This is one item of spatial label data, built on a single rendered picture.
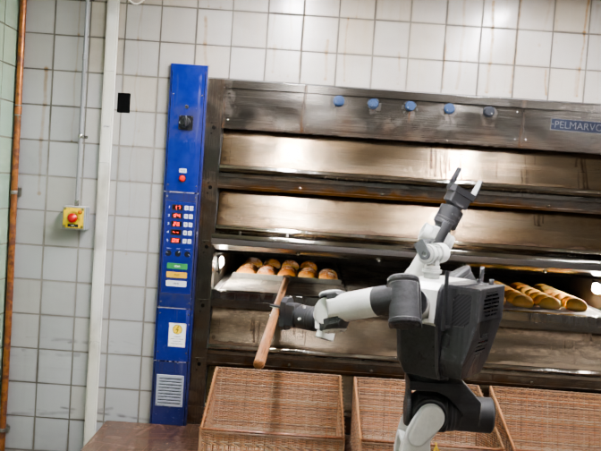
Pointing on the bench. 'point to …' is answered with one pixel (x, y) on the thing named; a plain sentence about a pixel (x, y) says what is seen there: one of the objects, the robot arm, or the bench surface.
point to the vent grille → (169, 390)
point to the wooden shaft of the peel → (270, 328)
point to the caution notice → (176, 337)
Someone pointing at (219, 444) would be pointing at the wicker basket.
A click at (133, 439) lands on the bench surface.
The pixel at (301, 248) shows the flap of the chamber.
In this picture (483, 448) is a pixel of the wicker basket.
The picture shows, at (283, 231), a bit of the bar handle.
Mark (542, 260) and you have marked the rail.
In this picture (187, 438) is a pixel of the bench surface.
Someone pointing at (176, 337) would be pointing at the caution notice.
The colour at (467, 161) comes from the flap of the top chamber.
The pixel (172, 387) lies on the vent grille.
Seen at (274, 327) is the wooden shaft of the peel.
